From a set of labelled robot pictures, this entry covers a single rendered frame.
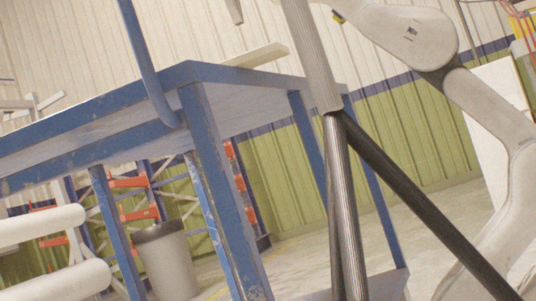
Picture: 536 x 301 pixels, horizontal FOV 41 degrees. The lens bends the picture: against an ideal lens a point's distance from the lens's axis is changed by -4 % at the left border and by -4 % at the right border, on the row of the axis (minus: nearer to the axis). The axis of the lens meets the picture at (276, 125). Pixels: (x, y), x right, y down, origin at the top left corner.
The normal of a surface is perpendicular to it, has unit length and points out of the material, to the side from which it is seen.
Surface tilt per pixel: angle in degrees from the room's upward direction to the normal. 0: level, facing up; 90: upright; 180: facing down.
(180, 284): 93
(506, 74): 90
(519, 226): 89
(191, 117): 90
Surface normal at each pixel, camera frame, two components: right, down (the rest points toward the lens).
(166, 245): 0.36, -0.12
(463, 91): -0.26, 0.03
